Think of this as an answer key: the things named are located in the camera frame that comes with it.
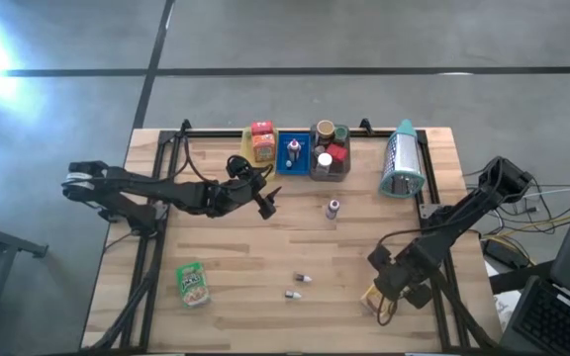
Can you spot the green-label oregano jar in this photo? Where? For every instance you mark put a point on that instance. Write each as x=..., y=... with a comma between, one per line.
x=341, y=133

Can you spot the black support bar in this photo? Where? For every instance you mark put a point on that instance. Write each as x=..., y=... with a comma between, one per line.
x=517, y=279

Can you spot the dark grey open laptop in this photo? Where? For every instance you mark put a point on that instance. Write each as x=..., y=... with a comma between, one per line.
x=552, y=321

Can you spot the black table clamp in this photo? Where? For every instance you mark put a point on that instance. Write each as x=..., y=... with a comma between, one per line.
x=184, y=123
x=364, y=123

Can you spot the black table base frame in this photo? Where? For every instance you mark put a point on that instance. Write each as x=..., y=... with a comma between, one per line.
x=206, y=133

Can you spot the green Apple Jacks box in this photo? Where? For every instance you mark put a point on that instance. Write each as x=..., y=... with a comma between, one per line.
x=192, y=284

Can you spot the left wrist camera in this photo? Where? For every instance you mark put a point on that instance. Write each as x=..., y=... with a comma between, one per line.
x=238, y=165

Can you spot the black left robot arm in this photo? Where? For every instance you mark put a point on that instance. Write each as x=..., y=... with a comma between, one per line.
x=166, y=190

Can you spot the gold-lidded jar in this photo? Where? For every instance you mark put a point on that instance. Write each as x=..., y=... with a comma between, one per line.
x=325, y=128

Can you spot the red Froot Loops box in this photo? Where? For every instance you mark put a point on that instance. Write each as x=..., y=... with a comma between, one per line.
x=262, y=127

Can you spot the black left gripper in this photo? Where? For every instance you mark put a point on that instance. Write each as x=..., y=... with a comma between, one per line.
x=235, y=195

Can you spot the purple-label dark extract bottle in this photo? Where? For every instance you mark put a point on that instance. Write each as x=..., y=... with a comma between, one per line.
x=333, y=208

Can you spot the yellow plastic bin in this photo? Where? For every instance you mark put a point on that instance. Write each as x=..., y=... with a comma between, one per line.
x=245, y=148

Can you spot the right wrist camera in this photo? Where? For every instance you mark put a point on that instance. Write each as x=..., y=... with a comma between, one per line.
x=379, y=254

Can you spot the orange Mini-Wheats cereal box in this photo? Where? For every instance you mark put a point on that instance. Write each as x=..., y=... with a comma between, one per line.
x=263, y=148

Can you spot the gold spice tin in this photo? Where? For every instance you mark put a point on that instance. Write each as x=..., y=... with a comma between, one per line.
x=338, y=152

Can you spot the black power brick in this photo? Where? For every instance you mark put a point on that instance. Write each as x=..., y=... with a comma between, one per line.
x=500, y=252

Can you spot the yellow Corn Pops box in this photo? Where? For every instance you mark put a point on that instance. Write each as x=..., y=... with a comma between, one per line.
x=370, y=302

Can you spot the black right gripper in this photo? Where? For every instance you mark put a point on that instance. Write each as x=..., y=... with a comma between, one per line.
x=404, y=277

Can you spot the teal-framed metal box grater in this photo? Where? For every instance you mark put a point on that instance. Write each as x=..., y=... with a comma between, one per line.
x=403, y=158

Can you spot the grey translucent plastic bin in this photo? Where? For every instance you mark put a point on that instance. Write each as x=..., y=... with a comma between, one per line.
x=342, y=170

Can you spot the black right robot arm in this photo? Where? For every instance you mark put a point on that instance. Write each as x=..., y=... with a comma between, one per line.
x=468, y=212

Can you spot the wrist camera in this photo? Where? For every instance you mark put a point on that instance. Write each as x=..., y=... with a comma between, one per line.
x=238, y=165
x=379, y=254

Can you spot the blue plastic bin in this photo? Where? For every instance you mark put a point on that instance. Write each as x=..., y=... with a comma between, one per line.
x=302, y=167

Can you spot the white-label bagel seasoning jar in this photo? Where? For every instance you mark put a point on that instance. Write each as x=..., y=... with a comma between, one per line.
x=324, y=160

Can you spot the white paper sheet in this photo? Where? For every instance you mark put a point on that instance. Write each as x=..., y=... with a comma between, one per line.
x=505, y=306

